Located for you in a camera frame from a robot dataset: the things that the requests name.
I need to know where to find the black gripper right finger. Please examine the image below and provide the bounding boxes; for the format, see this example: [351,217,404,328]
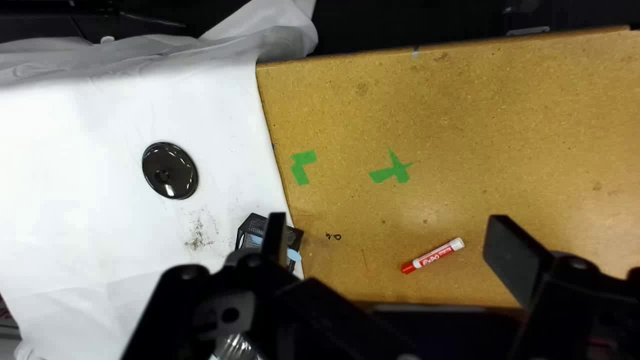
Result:
[482,214,556,311]

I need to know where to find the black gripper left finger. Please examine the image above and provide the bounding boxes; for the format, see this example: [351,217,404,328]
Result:
[259,210,290,268]

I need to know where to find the red and white marker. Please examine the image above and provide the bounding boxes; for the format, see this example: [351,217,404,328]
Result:
[398,236,466,277]

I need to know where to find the black round dish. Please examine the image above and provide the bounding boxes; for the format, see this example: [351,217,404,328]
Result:
[140,141,199,201]

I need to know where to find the green T-shaped tape mark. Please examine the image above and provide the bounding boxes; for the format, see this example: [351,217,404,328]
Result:
[368,148,415,187]

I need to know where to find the white cloth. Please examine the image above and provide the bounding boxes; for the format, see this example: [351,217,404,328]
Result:
[0,0,319,360]

